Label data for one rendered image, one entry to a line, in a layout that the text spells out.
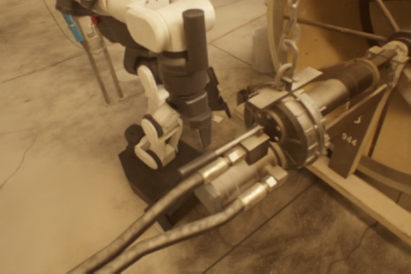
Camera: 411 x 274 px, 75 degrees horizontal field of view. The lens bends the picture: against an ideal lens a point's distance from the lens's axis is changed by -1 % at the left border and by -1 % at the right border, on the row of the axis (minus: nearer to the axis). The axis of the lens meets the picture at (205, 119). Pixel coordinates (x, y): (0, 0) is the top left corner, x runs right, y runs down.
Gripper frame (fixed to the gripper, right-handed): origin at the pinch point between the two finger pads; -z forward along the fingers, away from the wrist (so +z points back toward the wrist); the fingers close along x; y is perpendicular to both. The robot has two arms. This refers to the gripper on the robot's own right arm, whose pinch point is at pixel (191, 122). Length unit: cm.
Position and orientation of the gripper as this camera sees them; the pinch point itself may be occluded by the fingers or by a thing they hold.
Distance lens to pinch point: 61.6
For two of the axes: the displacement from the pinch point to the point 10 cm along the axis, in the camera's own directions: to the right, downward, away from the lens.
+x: 5.8, 5.0, -6.4
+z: -0.8, -7.5, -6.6
